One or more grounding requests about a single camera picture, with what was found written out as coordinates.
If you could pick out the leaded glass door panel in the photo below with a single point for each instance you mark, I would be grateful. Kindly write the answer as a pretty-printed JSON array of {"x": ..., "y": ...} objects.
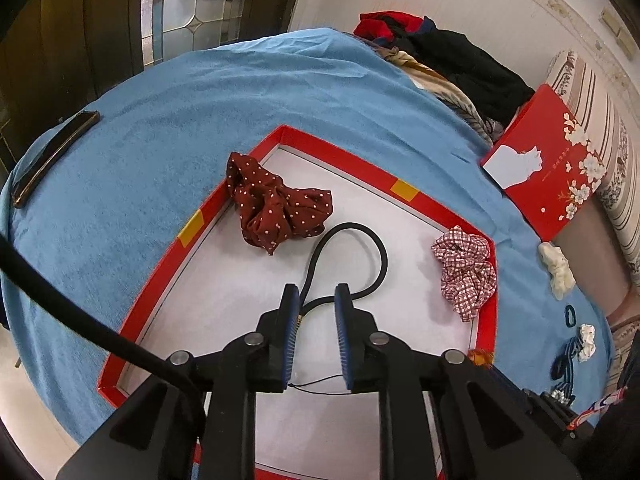
[{"x": 180, "y": 5}]

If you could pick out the white blue printed cloth tube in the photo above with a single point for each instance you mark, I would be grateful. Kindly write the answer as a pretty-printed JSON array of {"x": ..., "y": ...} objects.
[{"x": 602, "y": 402}]

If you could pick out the beige wall switch plate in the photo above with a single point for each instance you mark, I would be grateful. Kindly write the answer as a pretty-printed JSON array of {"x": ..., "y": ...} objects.
[
  {"x": 626, "y": 43},
  {"x": 610, "y": 20}
]

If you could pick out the dark red dotted scrunchie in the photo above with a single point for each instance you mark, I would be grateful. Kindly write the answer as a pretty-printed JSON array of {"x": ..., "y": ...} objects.
[{"x": 272, "y": 210}]

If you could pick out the beige patterned scarf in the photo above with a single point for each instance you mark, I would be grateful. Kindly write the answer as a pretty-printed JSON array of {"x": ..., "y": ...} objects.
[{"x": 450, "y": 92}]

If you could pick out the brown sofa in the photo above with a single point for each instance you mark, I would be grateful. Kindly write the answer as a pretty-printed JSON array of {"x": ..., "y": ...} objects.
[{"x": 590, "y": 260}]

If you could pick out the dark wooden door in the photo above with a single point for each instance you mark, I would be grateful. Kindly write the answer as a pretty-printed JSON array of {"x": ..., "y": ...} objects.
[{"x": 75, "y": 35}]

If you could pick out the red box lid with cat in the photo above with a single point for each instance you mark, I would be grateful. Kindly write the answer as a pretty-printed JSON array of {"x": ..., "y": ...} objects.
[{"x": 542, "y": 185}]

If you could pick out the striped floral sofa cushion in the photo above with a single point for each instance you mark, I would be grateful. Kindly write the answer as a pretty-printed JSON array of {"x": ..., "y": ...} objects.
[{"x": 600, "y": 110}]

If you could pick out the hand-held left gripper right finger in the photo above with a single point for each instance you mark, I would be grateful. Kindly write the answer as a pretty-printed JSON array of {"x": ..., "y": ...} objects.
[{"x": 343, "y": 332}]

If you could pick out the thin black thread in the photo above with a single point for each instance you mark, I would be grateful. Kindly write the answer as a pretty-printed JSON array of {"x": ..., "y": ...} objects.
[{"x": 320, "y": 391}]

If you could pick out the red cloth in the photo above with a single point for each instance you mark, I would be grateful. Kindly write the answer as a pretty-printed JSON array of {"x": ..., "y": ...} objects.
[{"x": 375, "y": 25}]

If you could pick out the cream scrunchie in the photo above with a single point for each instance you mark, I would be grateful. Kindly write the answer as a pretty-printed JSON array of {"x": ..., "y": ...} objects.
[{"x": 557, "y": 270}]

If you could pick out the black garment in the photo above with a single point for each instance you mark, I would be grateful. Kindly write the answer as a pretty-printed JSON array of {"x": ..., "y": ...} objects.
[{"x": 465, "y": 67}]

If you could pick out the white black-dotted scrunchie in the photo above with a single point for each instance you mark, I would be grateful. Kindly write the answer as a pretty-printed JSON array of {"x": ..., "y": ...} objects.
[{"x": 587, "y": 340}]

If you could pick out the red white checked scrunchie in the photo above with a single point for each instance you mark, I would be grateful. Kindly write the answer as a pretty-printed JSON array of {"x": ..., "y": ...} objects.
[{"x": 465, "y": 272}]

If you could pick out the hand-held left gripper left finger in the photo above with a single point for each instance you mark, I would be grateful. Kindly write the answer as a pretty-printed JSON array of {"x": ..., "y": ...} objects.
[{"x": 290, "y": 332}]

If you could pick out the red shallow tray box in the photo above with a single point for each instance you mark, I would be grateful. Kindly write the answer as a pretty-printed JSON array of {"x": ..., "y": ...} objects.
[{"x": 225, "y": 285}]

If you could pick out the blue fleece blanket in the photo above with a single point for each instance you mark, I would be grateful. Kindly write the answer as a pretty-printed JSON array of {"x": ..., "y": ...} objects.
[{"x": 150, "y": 110}]

